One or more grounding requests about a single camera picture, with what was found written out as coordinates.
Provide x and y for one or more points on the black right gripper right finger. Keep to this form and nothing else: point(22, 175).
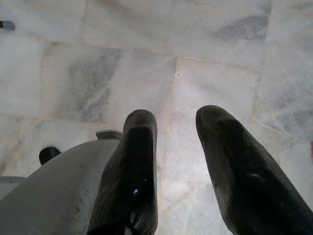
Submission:
point(244, 171)

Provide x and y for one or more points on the grey furniture foot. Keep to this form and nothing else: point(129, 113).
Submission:
point(6, 25)

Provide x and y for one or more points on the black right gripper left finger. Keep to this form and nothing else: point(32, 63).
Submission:
point(132, 171)

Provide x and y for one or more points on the black robot foot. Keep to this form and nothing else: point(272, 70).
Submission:
point(48, 154)

